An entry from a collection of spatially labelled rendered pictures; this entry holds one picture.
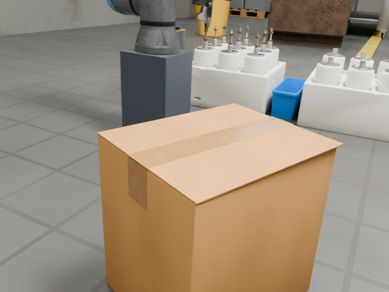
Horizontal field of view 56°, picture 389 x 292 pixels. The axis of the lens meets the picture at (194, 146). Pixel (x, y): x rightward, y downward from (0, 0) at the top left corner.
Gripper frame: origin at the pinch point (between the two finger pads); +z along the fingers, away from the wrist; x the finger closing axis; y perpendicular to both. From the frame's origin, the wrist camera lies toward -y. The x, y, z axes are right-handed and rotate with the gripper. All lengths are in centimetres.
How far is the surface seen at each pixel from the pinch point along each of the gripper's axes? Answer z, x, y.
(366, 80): 14, 41, -54
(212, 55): 12.0, 4.1, -1.9
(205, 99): 31.0, 9.3, 0.8
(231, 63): 14.0, 11.3, -9.2
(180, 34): 5.3, -9.8, 10.5
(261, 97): 25.7, 23.3, -20.2
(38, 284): 35, 111, 51
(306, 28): 18, -188, -137
